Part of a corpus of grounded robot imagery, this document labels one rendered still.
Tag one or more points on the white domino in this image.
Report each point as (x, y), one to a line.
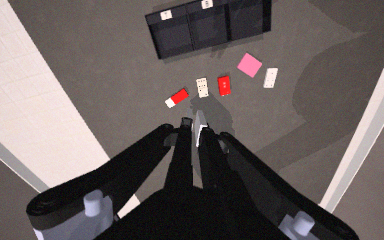
(270, 77)
(202, 87)

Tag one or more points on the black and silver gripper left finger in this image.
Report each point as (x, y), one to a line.
(84, 207)

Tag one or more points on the black rack of labelled bins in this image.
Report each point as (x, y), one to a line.
(188, 27)

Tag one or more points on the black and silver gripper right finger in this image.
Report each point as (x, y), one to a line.
(294, 214)

